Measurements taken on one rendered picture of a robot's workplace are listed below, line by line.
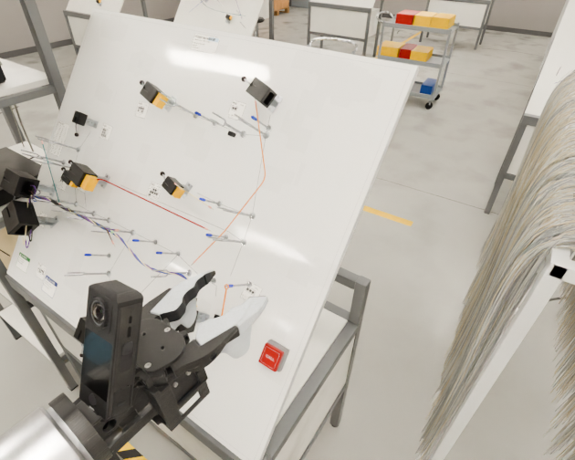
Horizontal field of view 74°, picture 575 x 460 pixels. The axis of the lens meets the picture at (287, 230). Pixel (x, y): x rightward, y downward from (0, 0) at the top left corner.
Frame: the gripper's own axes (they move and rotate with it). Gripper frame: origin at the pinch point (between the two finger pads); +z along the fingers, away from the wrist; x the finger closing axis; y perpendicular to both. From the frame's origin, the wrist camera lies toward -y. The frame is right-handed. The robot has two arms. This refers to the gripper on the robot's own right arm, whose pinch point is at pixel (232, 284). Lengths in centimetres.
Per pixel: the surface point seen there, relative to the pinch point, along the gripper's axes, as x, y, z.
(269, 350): -17, 44, 19
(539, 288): 29, 25, 49
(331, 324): -25, 75, 58
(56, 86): -129, -4, 40
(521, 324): 28, 35, 49
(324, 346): -23, 76, 49
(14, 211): -108, 24, 5
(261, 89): -36, -7, 49
